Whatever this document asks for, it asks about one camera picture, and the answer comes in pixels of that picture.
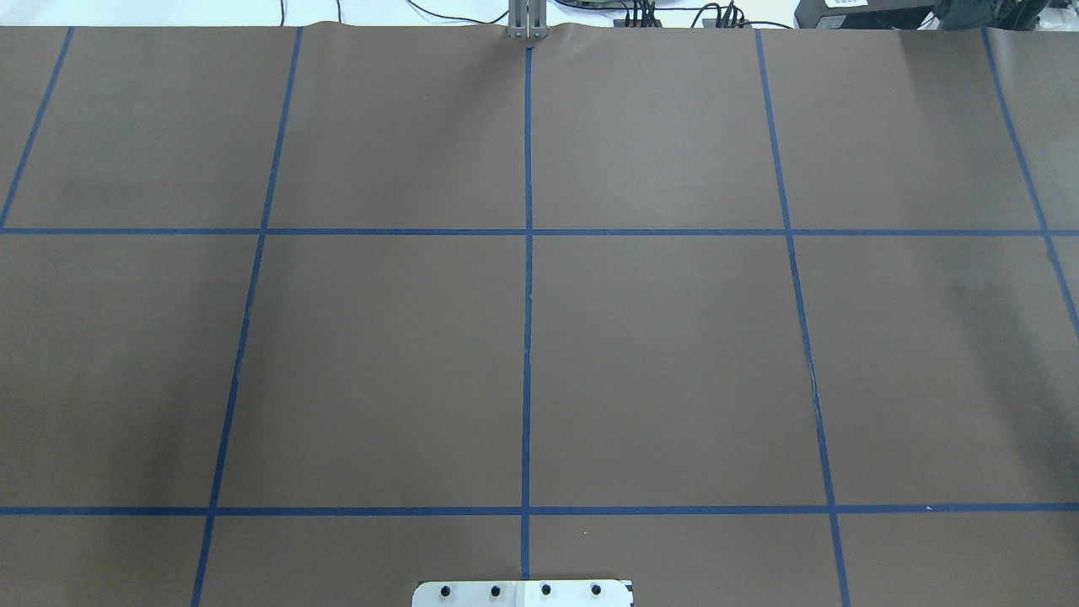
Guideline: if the black usb hub left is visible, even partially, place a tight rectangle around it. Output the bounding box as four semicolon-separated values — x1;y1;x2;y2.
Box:
613;12;663;30

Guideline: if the black usb hub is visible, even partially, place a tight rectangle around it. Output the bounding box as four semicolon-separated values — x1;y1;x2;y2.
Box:
693;4;751;30
613;12;663;30

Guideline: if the black device top right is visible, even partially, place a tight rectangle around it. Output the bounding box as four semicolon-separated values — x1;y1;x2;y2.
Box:
794;0;1046;31

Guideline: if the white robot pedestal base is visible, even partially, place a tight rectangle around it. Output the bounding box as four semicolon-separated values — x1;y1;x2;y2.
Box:
410;579;636;606

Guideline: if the black usb hub right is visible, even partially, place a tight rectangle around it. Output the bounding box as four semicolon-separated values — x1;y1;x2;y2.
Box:
693;4;751;30

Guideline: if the aluminium frame post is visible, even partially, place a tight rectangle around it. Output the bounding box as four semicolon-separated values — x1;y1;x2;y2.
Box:
506;0;550;41

